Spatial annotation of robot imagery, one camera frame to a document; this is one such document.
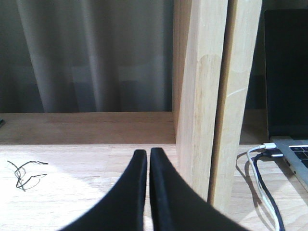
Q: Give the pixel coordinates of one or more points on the low wooden shelf unit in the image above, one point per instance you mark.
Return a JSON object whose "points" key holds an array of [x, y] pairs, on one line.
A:
{"points": [[56, 166]]}

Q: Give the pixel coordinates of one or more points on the grey curtain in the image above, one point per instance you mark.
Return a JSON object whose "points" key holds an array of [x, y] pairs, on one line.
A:
{"points": [[85, 55]]}

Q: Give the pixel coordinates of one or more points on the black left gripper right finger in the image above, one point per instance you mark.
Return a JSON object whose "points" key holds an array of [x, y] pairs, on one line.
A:
{"points": [[175, 206]]}

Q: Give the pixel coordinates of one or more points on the silver laptop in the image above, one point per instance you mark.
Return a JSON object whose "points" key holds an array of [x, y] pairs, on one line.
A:
{"points": [[286, 60]]}

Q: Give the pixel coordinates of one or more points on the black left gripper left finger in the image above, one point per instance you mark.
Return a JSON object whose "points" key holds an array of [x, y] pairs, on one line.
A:
{"points": [[122, 208]]}

